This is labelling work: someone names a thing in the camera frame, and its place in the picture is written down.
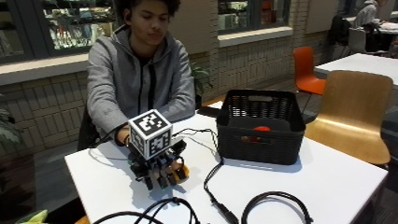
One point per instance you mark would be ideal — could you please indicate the orange fruit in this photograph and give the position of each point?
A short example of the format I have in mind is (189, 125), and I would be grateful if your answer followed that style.
(183, 173)

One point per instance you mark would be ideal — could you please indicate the white marker cube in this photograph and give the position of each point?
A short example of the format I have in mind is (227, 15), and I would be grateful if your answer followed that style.
(149, 133)

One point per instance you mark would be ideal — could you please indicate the black plastic basket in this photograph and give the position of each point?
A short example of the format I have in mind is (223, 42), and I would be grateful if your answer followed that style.
(261, 143)

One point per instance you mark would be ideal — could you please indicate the red ball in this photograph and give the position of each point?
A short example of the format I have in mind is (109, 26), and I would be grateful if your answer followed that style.
(261, 128)

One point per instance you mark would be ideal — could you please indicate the the person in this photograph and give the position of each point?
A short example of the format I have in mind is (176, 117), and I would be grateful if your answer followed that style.
(136, 77)

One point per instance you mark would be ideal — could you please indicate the green plant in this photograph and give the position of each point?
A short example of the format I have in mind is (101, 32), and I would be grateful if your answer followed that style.
(201, 77)

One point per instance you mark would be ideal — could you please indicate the yellow-green leaf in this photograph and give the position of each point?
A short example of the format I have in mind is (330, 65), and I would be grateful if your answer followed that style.
(34, 217)

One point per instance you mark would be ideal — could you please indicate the grey-green leafy plant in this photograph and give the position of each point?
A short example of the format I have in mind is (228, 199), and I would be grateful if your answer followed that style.
(8, 130)

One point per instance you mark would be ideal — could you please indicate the orange chair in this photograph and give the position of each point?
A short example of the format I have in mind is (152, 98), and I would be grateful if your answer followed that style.
(306, 74)

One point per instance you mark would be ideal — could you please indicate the wooden chair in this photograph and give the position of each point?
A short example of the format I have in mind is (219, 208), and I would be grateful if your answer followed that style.
(352, 118)

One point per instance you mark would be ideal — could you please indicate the large window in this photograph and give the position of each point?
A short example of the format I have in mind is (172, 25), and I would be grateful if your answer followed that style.
(61, 25)

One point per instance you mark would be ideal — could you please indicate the small window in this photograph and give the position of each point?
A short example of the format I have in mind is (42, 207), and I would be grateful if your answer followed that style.
(253, 14)

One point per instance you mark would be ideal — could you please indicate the white table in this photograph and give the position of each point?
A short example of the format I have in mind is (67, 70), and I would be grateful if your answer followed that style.
(365, 63)

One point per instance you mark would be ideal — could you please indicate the black jacket on chair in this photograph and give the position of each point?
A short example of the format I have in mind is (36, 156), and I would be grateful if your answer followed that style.
(338, 29)

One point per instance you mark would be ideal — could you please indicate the white chair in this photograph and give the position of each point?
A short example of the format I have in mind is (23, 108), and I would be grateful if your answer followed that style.
(357, 40)

